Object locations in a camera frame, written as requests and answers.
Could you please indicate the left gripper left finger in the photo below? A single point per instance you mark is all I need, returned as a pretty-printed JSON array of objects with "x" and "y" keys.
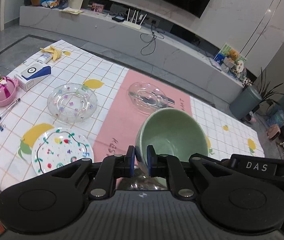
[{"x": 106, "y": 173}]

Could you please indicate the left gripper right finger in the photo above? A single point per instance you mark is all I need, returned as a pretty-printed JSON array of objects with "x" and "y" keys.
[{"x": 170, "y": 168}]

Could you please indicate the green ceramic bowl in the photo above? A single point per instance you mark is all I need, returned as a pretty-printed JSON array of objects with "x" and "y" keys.
[{"x": 170, "y": 131}]

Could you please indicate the clear glass bowl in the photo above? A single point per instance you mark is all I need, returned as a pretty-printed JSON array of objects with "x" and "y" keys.
[{"x": 148, "y": 98}]

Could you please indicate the clear glass flower plate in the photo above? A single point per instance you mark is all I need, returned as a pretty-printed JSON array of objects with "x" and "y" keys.
[{"x": 72, "y": 103}]

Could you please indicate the pink restaurant placemat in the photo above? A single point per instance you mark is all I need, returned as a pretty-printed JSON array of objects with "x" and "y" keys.
[{"x": 123, "y": 120}]

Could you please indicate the painted ceramic plate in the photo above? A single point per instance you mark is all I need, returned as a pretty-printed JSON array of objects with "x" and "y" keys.
[{"x": 58, "y": 147}]

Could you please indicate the checked lemon tablecloth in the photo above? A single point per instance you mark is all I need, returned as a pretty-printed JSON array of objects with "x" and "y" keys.
[{"x": 30, "y": 118}]

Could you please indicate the grey trash bin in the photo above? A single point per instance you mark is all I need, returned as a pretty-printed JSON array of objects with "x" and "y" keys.
[{"x": 245, "y": 102}]

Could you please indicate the grey tv cabinet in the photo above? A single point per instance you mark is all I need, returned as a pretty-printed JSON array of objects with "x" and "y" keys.
[{"x": 167, "y": 54}]

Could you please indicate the toys pile on cabinet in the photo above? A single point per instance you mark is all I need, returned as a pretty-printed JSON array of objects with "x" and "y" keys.
[{"x": 233, "y": 63}]

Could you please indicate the white blue box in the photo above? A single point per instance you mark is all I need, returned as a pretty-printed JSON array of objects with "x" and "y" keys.
[{"x": 32, "y": 75}]

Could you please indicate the black pen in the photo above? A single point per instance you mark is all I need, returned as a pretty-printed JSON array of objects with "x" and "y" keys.
[{"x": 9, "y": 108}]

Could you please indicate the white tube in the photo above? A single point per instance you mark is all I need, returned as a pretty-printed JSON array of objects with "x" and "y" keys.
[{"x": 44, "y": 58}]

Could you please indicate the pink toy pot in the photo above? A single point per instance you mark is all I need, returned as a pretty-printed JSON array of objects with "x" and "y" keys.
[{"x": 8, "y": 90}]

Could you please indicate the white wifi router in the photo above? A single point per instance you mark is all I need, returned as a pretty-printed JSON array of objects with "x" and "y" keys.
[{"x": 135, "y": 21}]

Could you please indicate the dark blue vase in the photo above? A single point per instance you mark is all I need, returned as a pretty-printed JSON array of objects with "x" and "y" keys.
[{"x": 63, "y": 4}]

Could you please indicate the blue snack bag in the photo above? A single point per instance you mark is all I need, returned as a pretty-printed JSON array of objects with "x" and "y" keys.
[{"x": 49, "y": 3}]

